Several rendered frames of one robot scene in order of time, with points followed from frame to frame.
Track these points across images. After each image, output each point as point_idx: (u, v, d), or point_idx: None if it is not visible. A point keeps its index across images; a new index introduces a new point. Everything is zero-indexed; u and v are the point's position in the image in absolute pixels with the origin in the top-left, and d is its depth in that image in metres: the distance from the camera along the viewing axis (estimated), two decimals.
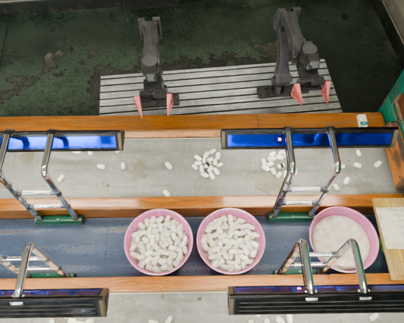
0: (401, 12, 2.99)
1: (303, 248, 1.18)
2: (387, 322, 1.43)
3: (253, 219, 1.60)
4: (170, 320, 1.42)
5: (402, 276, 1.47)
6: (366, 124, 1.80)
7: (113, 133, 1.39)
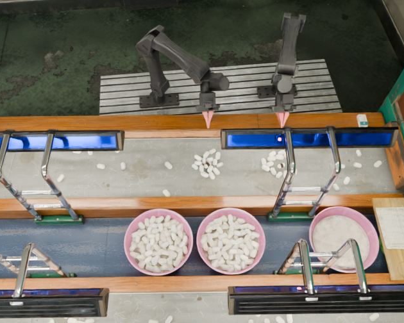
0: (401, 12, 2.99)
1: (303, 248, 1.18)
2: (387, 322, 1.43)
3: (253, 219, 1.60)
4: (170, 320, 1.42)
5: (402, 276, 1.47)
6: (366, 124, 1.80)
7: (113, 133, 1.39)
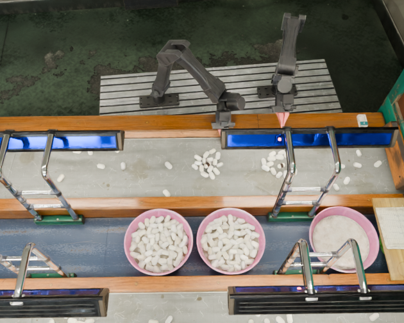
0: (401, 12, 2.99)
1: (303, 248, 1.18)
2: (387, 322, 1.43)
3: (253, 219, 1.60)
4: (170, 320, 1.42)
5: (402, 276, 1.47)
6: (366, 124, 1.80)
7: (113, 133, 1.39)
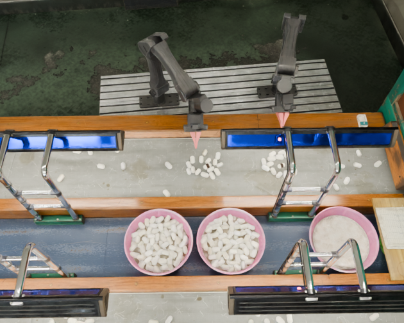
0: (401, 12, 2.99)
1: (303, 248, 1.18)
2: (387, 322, 1.43)
3: (253, 219, 1.60)
4: (170, 320, 1.42)
5: (402, 276, 1.47)
6: (366, 124, 1.80)
7: (113, 133, 1.39)
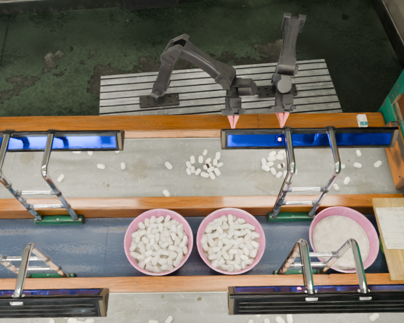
0: (401, 12, 2.99)
1: (303, 248, 1.18)
2: (387, 322, 1.43)
3: (253, 219, 1.60)
4: (170, 320, 1.42)
5: (402, 276, 1.47)
6: (366, 124, 1.80)
7: (113, 133, 1.39)
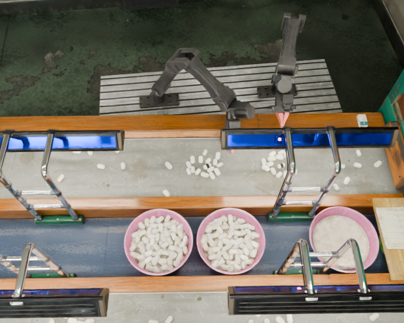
0: (401, 12, 2.99)
1: (303, 248, 1.18)
2: (387, 322, 1.43)
3: (253, 219, 1.60)
4: (170, 320, 1.42)
5: (402, 276, 1.47)
6: (366, 124, 1.80)
7: (113, 133, 1.39)
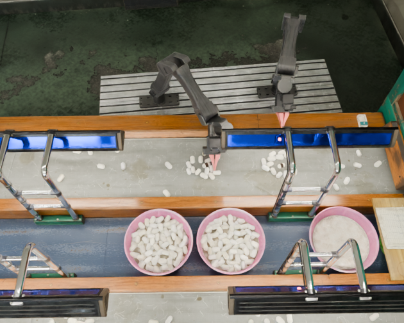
0: (401, 12, 2.99)
1: (303, 248, 1.18)
2: (387, 322, 1.43)
3: (253, 219, 1.60)
4: (170, 320, 1.42)
5: (402, 276, 1.47)
6: (366, 124, 1.80)
7: (113, 133, 1.39)
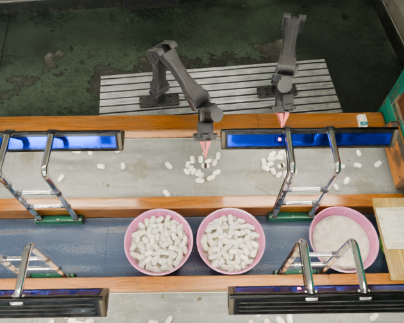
0: (401, 12, 2.99)
1: (303, 248, 1.18)
2: (387, 322, 1.43)
3: (253, 219, 1.60)
4: (170, 320, 1.42)
5: (402, 276, 1.47)
6: (366, 124, 1.80)
7: (113, 133, 1.39)
